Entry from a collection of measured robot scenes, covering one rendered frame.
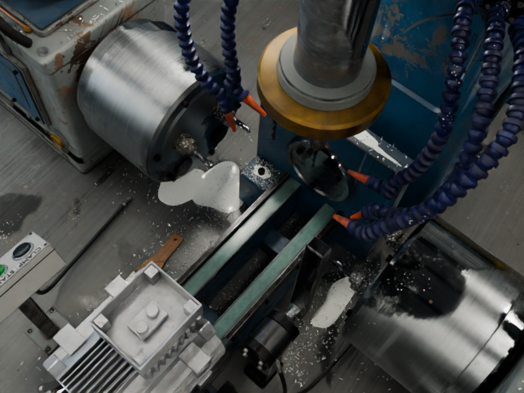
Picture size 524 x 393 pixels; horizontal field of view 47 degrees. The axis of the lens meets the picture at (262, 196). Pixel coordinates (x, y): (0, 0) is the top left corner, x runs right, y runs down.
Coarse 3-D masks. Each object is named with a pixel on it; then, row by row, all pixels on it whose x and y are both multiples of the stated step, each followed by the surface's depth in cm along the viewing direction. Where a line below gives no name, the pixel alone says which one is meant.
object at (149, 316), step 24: (144, 288) 87; (168, 288) 88; (120, 312) 86; (144, 312) 85; (168, 312) 86; (192, 312) 83; (120, 336) 84; (144, 336) 83; (168, 336) 81; (144, 360) 80
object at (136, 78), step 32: (128, 32) 104; (160, 32) 106; (96, 64) 104; (128, 64) 102; (160, 64) 101; (224, 64) 107; (96, 96) 104; (128, 96) 101; (160, 96) 99; (192, 96) 101; (96, 128) 109; (128, 128) 102; (160, 128) 99; (192, 128) 107; (224, 128) 117; (160, 160) 106; (192, 160) 114
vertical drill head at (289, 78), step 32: (320, 0) 64; (352, 0) 63; (288, 32) 83; (320, 32) 68; (352, 32) 67; (288, 64) 78; (320, 64) 72; (352, 64) 73; (384, 64) 81; (288, 96) 78; (320, 96) 75; (352, 96) 76; (384, 96) 79; (288, 128) 78; (320, 128) 76; (352, 128) 77
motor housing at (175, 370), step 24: (96, 312) 91; (96, 336) 88; (192, 336) 89; (216, 336) 91; (72, 360) 86; (96, 360) 84; (120, 360) 83; (168, 360) 87; (216, 360) 93; (72, 384) 82; (96, 384) 81; (120, 384) 83; (144, 384) 85; (168, 384) 86; (192, 384) 90
